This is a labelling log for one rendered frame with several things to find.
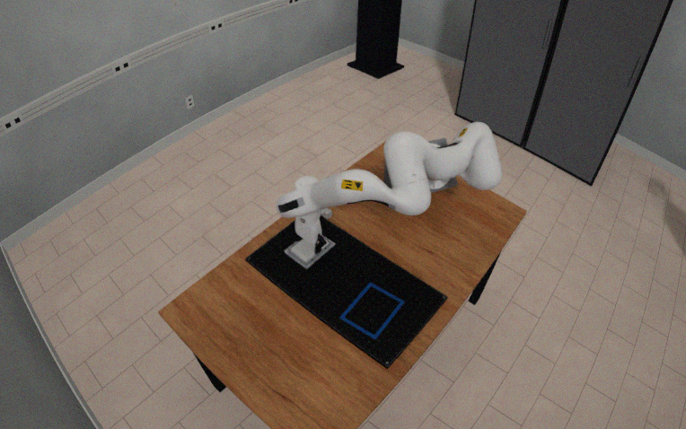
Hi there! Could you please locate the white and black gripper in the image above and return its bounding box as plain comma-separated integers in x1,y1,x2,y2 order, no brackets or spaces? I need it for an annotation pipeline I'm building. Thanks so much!
292,217,327,254

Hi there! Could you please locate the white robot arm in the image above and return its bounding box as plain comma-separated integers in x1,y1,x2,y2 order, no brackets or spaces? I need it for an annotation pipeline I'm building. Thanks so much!
276,122,502,223

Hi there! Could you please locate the blue rectangular tape outline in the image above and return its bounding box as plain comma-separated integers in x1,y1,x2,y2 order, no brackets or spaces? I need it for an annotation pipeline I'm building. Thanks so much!
339,282,404,339

